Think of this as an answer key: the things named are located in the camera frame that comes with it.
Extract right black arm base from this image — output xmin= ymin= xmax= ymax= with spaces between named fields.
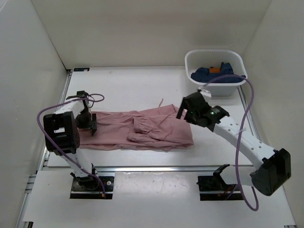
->
xmin=196 ymin=164 xmax=243 ymax=201

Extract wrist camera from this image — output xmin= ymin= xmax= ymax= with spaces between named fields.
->
xmin=184 ymin=90 xmax=211 ymax=112
xmin=66 ymin=90 xmax=89 ymax=105

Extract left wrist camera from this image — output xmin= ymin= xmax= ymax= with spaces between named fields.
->
xmin=66 ymin=90 xmax=89 ymax=105

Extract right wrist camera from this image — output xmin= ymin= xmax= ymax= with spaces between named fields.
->
xmin=184 ymin=90 xmax=211 ymax=112

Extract dark blue jeans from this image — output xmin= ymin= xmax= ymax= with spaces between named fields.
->
xmin=190 ymin=62 xmax=246 ymax=84

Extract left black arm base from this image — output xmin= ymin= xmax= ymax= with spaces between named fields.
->
xmin=70 ymin=172 xmax=114 ymax=200

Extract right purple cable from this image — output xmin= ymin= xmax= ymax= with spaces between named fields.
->
xmin=198 ymin=75 xmax=259 ymax=211

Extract white plastic basket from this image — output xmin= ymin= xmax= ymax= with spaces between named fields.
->
xmin=185 ymin=49 xmax=247 ymax=96

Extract pink trousers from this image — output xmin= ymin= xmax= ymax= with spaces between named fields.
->
xmin=79 ymin=104 xmax=194 ymax=151

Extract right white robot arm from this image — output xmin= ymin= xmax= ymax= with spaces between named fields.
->
xmin=177 ymin=93 xmax=291 ymax=196

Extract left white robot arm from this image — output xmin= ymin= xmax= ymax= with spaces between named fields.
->
xmin=37 ymin=97 xmax=102 ymax=190

